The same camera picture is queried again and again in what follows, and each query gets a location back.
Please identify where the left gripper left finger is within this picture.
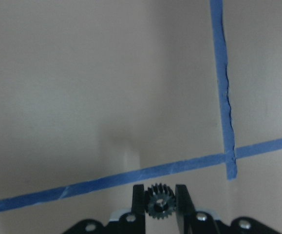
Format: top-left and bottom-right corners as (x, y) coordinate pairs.
(131, 184), (146, 234)

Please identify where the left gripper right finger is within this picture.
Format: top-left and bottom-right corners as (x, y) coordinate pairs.
(175, 184), (195, 234)

